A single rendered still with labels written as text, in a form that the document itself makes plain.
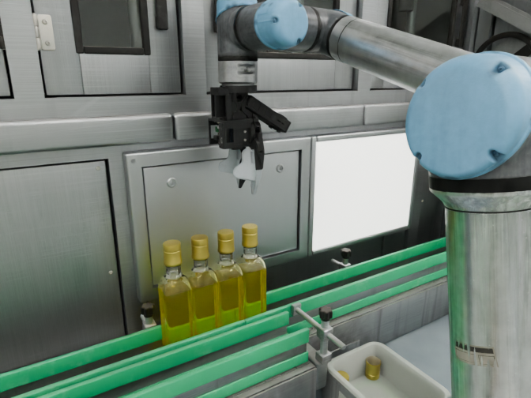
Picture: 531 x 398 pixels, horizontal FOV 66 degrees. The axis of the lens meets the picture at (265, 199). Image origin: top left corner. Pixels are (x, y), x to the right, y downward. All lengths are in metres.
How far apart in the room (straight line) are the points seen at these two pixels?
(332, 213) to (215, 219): 0.36
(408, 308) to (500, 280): 0.80
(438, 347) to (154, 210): 0.85
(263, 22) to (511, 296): 0.50
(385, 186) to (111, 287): 0.82
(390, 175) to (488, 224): 0.87
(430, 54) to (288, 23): 0.21
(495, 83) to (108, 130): 0.67
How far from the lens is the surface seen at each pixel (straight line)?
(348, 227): 1.23
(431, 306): 1.35
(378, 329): 1.20
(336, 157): 1.14
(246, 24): 0.72
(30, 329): 1.01
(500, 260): 0.46
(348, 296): 1.08
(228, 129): 0.78
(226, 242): 0.84
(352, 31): 0.73
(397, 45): 0.67
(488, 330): 0.49
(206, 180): 0.94
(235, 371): 0.84
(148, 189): 0.90
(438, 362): 1.24
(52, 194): 0.90
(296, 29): 0.69
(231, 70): 0.77
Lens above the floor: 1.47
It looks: 17 degrees down
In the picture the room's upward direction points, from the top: straight up
